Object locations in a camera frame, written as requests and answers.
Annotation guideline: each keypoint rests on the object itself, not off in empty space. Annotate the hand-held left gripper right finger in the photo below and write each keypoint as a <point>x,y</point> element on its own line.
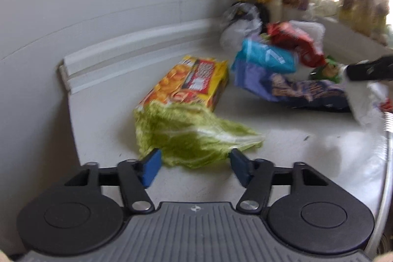
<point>241,168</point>

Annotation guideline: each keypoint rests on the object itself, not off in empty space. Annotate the dark blue snack bag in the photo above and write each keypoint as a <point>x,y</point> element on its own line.
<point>307,93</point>

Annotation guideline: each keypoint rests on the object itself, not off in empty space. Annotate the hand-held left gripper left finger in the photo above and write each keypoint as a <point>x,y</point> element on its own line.
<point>150,168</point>

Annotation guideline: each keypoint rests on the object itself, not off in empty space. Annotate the purple plastic bag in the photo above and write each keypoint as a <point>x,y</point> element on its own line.
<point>251,79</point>

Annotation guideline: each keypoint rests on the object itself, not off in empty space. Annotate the light blue snack packet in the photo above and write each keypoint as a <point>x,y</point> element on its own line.
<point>264,56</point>

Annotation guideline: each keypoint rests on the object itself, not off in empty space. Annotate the red snack bag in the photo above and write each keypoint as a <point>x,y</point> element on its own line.
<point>294,38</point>

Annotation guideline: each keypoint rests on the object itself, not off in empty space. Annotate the green snack bag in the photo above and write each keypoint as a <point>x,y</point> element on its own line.
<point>327,70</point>

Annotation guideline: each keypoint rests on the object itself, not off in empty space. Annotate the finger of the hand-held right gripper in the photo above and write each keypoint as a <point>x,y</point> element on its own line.
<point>368,68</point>

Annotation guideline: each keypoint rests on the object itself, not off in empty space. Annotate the white backsplash strip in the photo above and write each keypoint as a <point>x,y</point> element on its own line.
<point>122,47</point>

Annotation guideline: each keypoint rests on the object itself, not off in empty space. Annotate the yellow snack box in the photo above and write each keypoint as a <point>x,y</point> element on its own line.
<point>190,81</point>

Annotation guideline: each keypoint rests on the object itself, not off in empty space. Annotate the napa cabbage leaf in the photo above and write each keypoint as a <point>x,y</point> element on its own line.
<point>184,136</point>

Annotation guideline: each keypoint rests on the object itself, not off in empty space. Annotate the clear plastic bag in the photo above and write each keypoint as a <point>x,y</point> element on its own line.
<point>239,31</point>

